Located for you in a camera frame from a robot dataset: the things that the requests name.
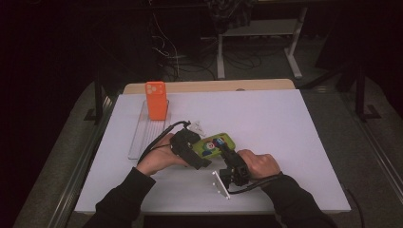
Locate person's left hand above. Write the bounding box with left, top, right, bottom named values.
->
left=136, top=142, right=188, bottom=177

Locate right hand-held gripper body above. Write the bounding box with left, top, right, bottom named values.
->
left=211, top=151, right=253, bottom=200

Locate hand-held gripper cable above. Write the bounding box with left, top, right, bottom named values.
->
left=227, top=172, right=283, bottom=195
left=138, top=120, right=192, bottom=164

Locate right hand-held gripper cable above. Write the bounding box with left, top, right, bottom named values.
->
left=227, top=172, right=283, bottom=195

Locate black metal stand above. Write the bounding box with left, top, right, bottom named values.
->
left=355, top=63, right=383, bottom=123
left=84, top=72, right=110, bottom=125

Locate white desk frame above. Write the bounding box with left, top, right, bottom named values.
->
left=217, top=8, right=308, bottom=80

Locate person's right hand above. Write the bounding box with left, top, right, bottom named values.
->
left=237, top=149, right=282, bottom=181

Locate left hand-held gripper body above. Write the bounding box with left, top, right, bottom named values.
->
left=169, top=121, right=207, bottom=170

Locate green cartoon phone case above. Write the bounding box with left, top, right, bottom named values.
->
left=192, top=132, right=237, bottom=160

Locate metal floor rail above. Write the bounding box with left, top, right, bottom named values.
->
left=47, top=94, right=118, bottom=228
left=345, top=91, right=403, bottom=203

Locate black hanging cable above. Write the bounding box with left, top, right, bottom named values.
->
left=344, top=187, right=365, bottom=228

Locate dark checked cloth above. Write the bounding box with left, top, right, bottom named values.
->
left=207, top=0, right=258, bottom=34

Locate clear plastic rack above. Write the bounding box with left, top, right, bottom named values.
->
left=127, top=99, right=172, bottom=161

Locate orange phone case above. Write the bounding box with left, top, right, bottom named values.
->
left=144, top=81, right=169, bottom=122

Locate left hand-held gripper cable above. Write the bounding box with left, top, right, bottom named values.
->
left=138, top=120, right=192, bottom=164

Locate tangle of floor cables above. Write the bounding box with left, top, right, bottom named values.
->
left=148, top=12, right=220, bottom=82

